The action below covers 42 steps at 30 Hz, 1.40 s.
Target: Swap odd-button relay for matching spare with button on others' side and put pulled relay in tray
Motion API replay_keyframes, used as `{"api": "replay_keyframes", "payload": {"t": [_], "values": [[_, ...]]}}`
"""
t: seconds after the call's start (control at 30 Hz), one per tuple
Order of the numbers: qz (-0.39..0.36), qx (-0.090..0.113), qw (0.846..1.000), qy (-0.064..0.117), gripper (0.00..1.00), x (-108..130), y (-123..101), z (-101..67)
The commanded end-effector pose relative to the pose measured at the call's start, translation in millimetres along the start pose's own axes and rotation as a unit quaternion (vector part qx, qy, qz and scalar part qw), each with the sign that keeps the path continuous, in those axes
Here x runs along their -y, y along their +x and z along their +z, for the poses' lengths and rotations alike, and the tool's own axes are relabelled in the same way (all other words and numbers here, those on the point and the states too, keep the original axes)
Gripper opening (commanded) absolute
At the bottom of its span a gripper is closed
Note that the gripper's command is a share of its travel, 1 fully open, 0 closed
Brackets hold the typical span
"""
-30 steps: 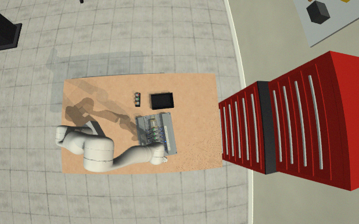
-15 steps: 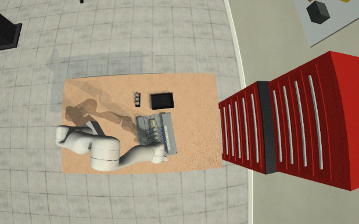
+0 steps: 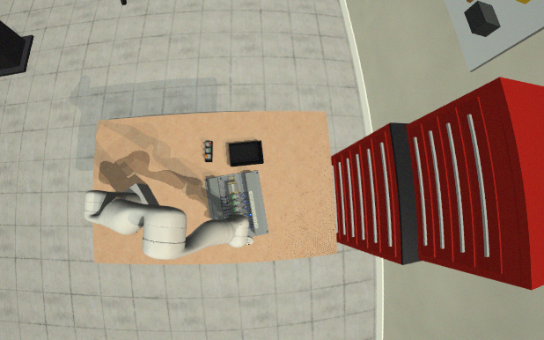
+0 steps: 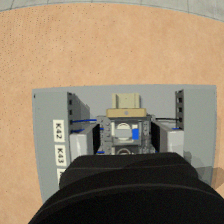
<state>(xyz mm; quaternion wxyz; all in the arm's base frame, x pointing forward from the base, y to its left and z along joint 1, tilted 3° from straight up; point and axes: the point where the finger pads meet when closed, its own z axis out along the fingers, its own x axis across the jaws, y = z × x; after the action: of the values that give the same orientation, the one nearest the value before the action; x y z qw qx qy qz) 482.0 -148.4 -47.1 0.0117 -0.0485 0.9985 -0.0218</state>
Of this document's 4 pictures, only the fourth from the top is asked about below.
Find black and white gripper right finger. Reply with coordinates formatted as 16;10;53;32
151;122;184;157

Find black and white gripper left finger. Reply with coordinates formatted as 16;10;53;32
69;124;101;163

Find grey mounting plate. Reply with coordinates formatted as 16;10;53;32
32;84;217;204

